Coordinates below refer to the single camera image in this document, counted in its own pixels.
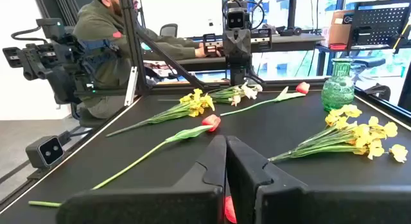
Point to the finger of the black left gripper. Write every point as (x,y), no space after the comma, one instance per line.
(230,47)
(244,47)

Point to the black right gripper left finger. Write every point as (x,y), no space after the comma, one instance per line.
(192,204)

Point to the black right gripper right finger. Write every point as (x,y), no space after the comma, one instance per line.
(289,204)

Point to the red artificial tulip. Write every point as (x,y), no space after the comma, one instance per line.
(302,88)
(212,121)
(229,211)

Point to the white artificial flower bunch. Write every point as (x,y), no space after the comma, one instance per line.
(247,91)

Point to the yellow artificial flower bunch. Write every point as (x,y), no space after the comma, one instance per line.
(192,105)
(363,134)

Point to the green glass vase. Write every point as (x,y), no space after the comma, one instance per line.
(337,92)

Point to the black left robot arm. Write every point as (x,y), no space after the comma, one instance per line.
(237,77)

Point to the black idle robot arm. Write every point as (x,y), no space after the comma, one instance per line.
(57,63)

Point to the grey desk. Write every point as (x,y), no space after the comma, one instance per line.
(289,41)
(192,62)

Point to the white board panel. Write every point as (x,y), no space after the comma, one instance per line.
(180,12)

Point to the black desk clamp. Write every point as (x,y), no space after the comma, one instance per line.
(290,31)

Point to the black monitor stand pole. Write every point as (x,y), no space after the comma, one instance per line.
(292,12)

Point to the brown cardboard box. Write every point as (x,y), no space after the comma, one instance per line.
(340,28)

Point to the person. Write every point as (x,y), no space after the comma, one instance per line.
(102,28)

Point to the black pegboard cart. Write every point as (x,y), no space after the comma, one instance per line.
(379,25)

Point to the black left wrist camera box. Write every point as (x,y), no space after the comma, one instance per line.
(236,20)

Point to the silver metal bracket plate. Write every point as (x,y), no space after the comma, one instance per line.
(131,86)

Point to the black table-level camera box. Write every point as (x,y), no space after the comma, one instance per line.
(46,151)

